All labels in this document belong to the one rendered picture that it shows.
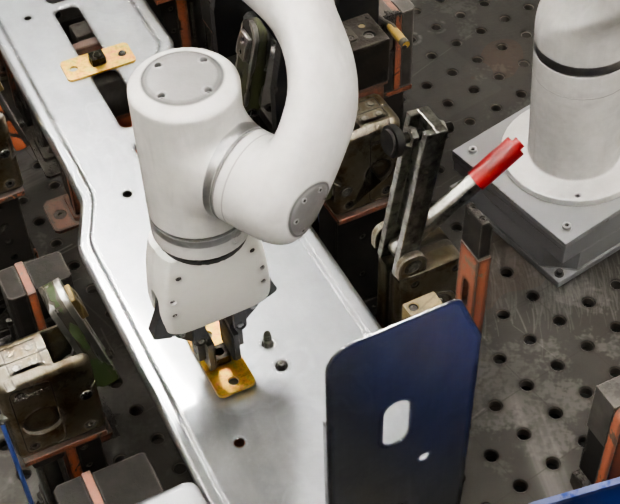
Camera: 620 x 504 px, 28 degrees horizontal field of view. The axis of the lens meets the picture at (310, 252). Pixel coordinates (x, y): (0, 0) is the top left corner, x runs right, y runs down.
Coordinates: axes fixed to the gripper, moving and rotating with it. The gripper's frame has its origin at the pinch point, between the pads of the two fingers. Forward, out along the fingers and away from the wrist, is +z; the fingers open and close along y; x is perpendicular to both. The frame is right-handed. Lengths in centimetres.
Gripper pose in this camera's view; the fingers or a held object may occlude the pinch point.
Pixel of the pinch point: (217, 340)
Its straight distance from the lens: 115.8
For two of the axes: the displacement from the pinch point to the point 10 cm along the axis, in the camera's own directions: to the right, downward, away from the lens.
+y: -8.9, 3.5, -2.8
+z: 0.3, 6.6, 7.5
